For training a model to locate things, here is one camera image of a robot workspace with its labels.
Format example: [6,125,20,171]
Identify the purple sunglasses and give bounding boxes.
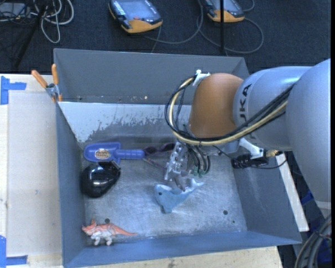
[143,142,176,169]

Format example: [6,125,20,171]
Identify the grey metal bin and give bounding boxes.
[52,48,303,268]

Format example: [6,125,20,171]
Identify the orange toy dinosaur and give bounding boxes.
[81,218,138,247]

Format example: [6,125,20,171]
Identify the blue toy shovel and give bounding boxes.
[83,141,146,164]

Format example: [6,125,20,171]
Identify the black cylinder on white bracket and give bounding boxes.
[231,138,280,169]

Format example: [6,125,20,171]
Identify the blue toy whale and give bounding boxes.
[154,177,205,214]

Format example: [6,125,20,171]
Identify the black computer mouse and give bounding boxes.
[80,160,122,199]

